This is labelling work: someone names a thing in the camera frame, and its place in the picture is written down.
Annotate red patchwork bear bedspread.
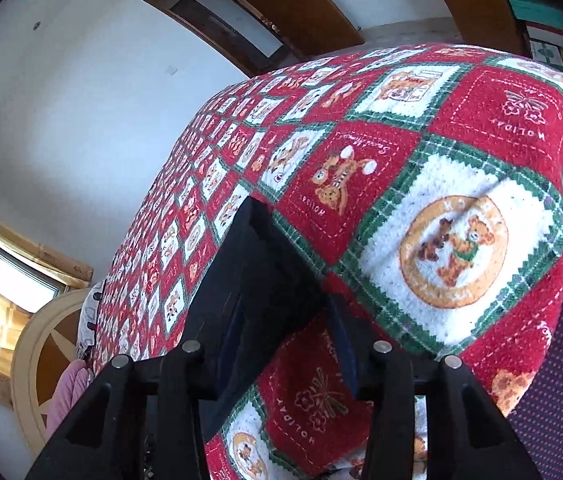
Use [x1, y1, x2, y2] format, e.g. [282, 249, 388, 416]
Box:
[75, 41, 563, 480]

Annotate black pants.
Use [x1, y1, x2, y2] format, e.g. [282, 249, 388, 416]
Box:
[181, 197, 351, 442]

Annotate stacked coloured boxes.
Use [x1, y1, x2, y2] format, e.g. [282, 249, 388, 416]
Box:
[509, 0, 563, 70]

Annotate grey white pillow far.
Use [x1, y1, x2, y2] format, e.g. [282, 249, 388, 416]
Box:
[76, 281, 105, 361]

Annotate pink folded blanket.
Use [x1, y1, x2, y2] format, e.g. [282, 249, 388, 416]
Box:
[46, 359, 90, 439]

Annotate brown wooden door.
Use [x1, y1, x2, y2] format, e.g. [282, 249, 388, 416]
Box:
[245, 0, 364, 58]

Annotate window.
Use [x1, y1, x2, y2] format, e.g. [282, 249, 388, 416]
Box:
[0, 248, 67, 313]

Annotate cream wooden headboard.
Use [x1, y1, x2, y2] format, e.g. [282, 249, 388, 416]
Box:
[10, 289, 88, 456]

